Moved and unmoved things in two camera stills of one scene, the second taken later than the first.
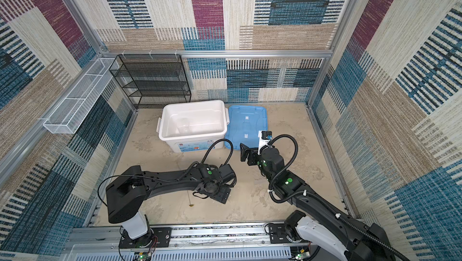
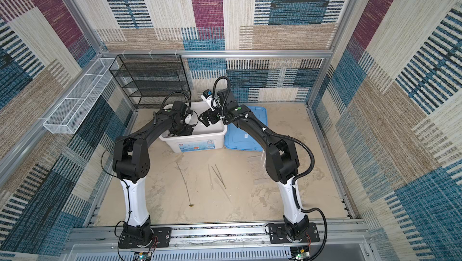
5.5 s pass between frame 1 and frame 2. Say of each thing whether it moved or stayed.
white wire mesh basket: stayed
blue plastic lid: stayed
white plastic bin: stayed
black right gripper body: moved
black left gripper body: moved
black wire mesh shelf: stayed
